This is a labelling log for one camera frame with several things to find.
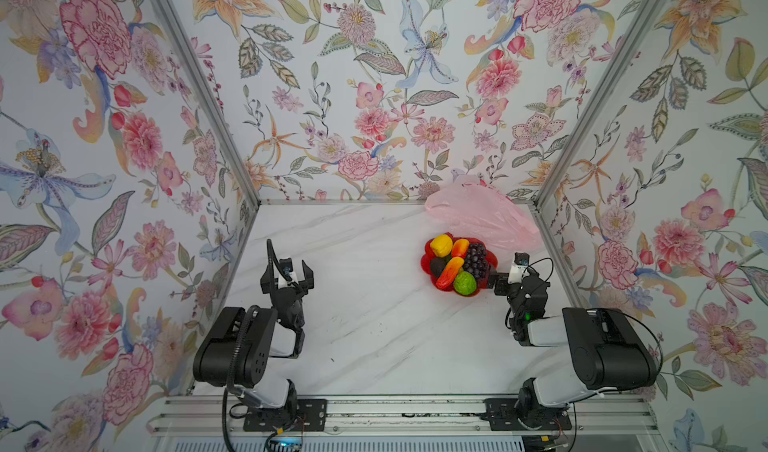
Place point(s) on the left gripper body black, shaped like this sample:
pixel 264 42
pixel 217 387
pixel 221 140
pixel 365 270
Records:
pixel 286 290

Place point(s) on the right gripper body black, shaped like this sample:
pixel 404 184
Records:
pixel 512 285

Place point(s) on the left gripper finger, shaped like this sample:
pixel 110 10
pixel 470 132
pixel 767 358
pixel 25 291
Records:
pixel 268 282
pixel 307 283

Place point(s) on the dark purple grape bunch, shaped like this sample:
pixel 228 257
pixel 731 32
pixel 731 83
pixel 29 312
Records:
pixel 476 262

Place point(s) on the yellow lemon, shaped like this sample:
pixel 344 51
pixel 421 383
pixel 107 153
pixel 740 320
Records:
pixel 442 246

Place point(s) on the red flower-shaped plate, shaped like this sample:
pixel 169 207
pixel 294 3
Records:
pixel 427 256

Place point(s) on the pink plastic bag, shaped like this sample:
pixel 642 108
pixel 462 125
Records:
pixel 470 208

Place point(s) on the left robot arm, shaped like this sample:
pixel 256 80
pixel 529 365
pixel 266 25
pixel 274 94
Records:
pixel 235 353

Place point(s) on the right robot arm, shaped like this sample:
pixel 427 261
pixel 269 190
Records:
pixel 605 353

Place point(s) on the green lime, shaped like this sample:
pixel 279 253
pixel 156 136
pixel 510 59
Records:
pixel 465 284

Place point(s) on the small orange red mango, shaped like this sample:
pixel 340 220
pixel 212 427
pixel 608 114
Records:
pixel 460 248

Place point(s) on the large orange red mango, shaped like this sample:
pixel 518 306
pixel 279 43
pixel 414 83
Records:
pixel 453 268

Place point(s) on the dark avocado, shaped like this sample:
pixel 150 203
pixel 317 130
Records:
pixel 437 265

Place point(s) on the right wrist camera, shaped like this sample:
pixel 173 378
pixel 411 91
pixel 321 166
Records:
pixel 519 266

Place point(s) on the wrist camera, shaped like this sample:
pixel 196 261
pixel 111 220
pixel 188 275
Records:
pixel 519 266
pixel 286 274

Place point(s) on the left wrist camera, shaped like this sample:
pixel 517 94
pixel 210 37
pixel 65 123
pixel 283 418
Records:
pixel 286 274

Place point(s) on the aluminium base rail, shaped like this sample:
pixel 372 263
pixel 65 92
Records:
pixel 345 416

